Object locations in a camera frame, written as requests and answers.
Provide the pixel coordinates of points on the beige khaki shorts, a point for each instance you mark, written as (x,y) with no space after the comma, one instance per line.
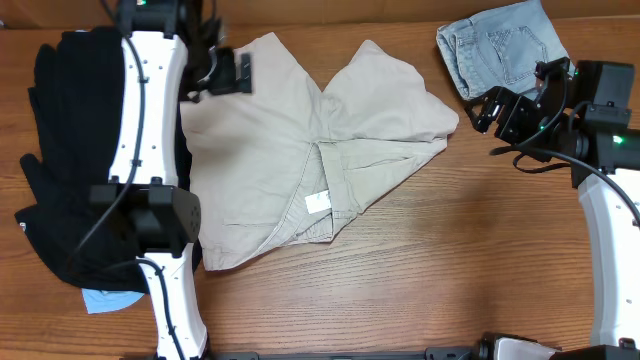
(294,163)

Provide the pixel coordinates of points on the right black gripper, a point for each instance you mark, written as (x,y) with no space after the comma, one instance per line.
(515,109)

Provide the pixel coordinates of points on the light blue garment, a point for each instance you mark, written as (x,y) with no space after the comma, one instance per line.
(100,301)

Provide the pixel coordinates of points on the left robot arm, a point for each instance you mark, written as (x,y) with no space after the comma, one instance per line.
(171,54)

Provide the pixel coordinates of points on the black garment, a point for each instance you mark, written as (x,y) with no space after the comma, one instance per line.
(77,103)

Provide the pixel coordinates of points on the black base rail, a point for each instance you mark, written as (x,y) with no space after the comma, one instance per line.
(431,353)

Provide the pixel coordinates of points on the folded light blue jeans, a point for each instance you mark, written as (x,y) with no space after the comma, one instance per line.
(499,47)

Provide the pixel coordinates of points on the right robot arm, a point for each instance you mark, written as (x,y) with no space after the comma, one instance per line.
(579,120)

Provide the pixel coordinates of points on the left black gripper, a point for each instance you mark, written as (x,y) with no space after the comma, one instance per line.
(232,73)

